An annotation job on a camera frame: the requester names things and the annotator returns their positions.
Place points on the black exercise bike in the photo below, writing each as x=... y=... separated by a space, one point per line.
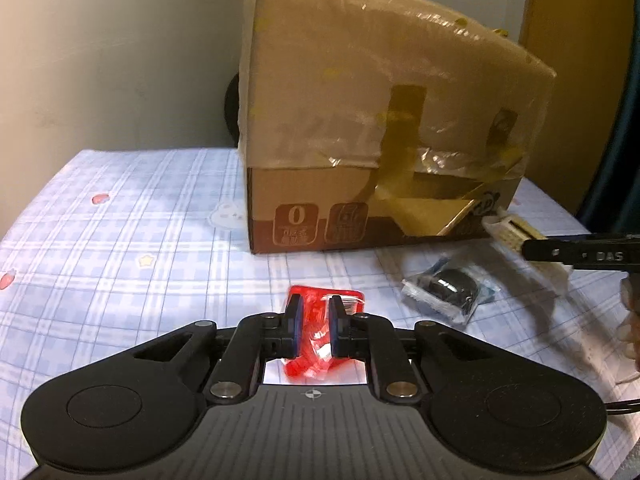
x=232 y=107

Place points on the plaid tablecloth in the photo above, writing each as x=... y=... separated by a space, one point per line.
x=125 y=235

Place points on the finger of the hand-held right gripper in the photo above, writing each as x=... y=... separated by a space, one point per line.
x=547 y=251

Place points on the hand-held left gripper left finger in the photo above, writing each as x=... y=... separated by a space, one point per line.
x=296 y=320

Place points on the cardboard box with plastic liner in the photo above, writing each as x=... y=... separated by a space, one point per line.
x=320 y=110

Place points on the black snack in clear wrapper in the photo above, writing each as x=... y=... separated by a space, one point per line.
x=450 y=287

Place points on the person's right hand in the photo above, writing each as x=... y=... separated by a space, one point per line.
x=631 y=320

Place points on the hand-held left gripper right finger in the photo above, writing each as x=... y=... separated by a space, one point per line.
x=334 y=322

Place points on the yellow wooden door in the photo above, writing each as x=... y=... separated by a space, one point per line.
x=560 y=20

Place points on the clear red snack packet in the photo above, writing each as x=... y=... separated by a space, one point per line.
x=312 y=345

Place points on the cream white snack bar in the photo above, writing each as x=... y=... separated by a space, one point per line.
x=510 y=231

